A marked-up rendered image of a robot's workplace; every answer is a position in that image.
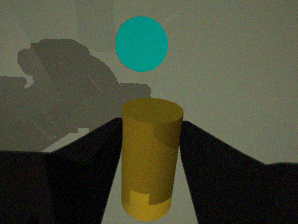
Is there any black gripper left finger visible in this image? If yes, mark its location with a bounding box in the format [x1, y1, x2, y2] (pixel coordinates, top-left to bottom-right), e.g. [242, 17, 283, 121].
[0, 118, 122, 224]

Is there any cyan circle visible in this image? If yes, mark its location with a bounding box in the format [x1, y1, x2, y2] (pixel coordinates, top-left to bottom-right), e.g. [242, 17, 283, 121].
[115, 17, 168, 72]

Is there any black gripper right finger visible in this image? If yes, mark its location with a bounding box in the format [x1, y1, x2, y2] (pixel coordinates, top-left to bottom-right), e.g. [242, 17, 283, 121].
[179, 121, 298, 224]

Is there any yellow tall cylinder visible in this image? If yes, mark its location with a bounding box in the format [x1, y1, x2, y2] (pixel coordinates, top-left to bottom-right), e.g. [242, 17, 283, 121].
[121, 98, 184, 221]

